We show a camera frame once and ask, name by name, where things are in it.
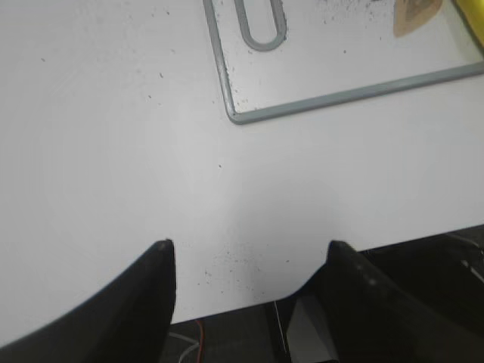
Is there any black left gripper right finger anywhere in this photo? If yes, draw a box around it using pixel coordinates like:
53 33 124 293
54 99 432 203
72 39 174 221
315 240 483 362

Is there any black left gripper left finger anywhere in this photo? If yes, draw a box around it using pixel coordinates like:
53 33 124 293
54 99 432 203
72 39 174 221
1 239 176 362

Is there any yellow plastic banana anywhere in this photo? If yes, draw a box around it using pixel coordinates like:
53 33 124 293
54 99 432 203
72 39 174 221
455 0 484 46

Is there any white grey-rimmed cutting board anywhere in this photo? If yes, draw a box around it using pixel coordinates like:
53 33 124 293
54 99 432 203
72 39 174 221
203 1 483 125

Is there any white cable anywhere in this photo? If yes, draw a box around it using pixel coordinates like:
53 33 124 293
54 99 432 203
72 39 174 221
168 332 201 363

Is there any red cable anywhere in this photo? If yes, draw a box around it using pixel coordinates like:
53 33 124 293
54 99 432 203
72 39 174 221
194 319 206 363

